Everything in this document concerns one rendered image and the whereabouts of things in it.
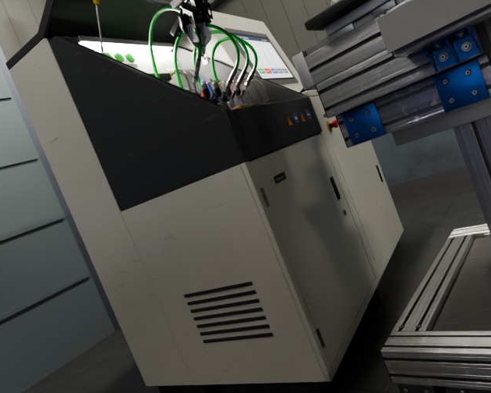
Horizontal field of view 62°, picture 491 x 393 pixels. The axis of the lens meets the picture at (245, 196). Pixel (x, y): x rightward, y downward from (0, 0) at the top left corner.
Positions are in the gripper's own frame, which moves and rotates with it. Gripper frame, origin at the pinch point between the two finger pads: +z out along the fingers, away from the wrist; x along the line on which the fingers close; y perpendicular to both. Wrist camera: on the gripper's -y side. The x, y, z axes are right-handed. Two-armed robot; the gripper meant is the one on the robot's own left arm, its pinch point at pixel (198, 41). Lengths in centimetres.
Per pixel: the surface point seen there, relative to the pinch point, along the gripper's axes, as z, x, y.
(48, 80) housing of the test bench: 6, -45, -36
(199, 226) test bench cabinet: 35, -38, 38
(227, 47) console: 30, 33, -33
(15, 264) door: 132, -113, -101
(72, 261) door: 157, -87, -98
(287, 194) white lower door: 33, -10, 50
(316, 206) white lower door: 50, 2, 52
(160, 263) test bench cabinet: 52, -53, 27
